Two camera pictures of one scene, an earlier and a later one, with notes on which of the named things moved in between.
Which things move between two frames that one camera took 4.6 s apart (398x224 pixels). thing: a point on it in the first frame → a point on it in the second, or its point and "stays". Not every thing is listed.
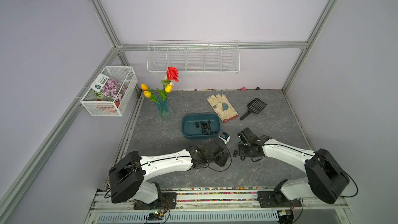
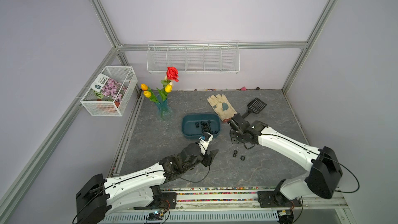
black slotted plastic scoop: [256, 106] stays
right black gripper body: [243, 150] → [236, 137]
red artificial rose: [172, 73] stays
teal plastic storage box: [197, 126] stays
